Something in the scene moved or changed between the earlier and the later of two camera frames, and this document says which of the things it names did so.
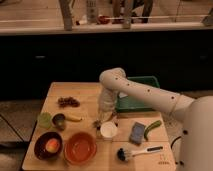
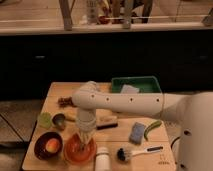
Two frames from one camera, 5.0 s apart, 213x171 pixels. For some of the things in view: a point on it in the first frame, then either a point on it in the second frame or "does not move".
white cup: x=108 y=130 to x=103 y=159
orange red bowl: x=80 y=148 does not move
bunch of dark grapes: x=68 y=102 does not move
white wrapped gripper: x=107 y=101 to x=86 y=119
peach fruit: x=52 y=145 does not move
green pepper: x=150 y=127 does not move
